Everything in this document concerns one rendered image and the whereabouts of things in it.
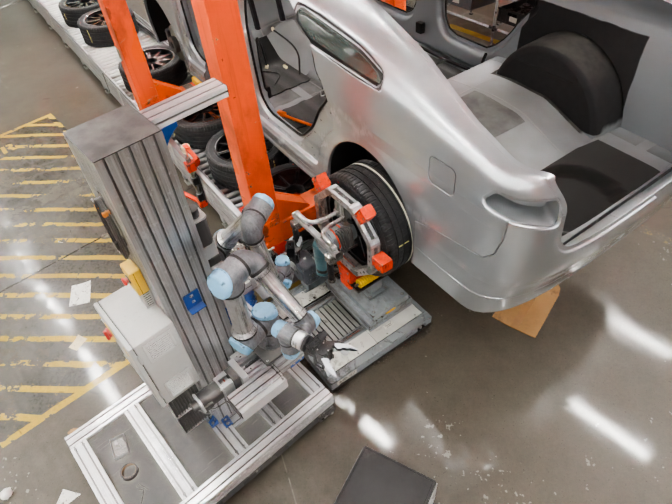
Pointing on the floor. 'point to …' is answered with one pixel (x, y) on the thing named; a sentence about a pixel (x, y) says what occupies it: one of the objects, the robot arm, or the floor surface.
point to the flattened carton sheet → (529, 313)
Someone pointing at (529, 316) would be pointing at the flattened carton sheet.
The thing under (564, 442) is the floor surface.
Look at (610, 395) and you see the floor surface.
